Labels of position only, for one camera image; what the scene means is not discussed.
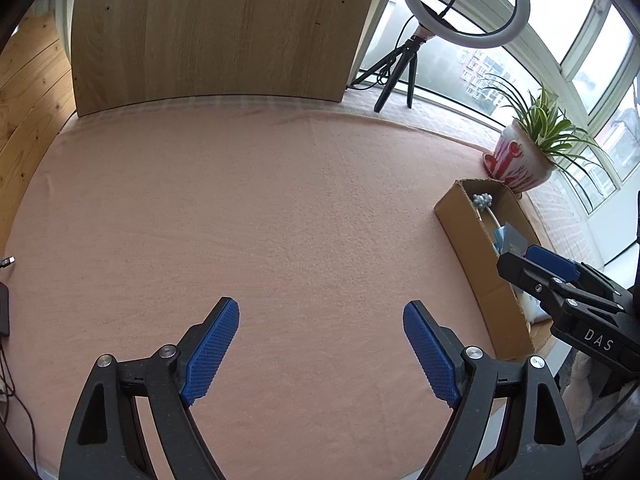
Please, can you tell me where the pine wood panel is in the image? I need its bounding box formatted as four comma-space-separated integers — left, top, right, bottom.
0, 10, 77, 256

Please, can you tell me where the pink felt cloth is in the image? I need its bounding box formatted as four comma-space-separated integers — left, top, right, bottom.
0, 96, 556, 480

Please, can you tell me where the black power cable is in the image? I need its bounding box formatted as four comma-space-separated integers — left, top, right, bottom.
350, 15, 416, 91

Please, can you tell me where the spider plant in red-white pot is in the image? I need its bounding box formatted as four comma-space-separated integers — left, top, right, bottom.
472, 72, 613, 211

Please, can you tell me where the pink plant saucer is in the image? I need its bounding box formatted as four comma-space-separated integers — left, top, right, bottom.
482, 152, 523, 196

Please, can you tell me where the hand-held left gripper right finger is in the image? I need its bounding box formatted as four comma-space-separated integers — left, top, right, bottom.
404, 301, 583, 480

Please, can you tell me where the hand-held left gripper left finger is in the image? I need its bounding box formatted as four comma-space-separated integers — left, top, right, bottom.
59, 297, 240, 480

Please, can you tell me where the light wooden board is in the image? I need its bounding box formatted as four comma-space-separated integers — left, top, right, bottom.
70, 0, 388, 120

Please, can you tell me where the thin dark cable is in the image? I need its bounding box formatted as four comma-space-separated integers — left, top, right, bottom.
0, 345, 38, 466

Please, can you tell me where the white massager with grey balls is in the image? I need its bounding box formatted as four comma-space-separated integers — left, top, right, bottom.
472, 192, 503, 233

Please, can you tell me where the checked white cloth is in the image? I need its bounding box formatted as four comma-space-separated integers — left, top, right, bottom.
345, 85, 608, 271

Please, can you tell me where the cardboard box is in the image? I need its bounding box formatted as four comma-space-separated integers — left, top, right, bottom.
434, 178, 553, 361

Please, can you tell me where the white ring light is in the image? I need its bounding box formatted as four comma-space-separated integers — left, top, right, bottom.
400, 0, 531, 51

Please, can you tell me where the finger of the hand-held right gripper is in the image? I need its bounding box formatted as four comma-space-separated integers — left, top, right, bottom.
527, 244, 633, 306
496, 252, 628, 321

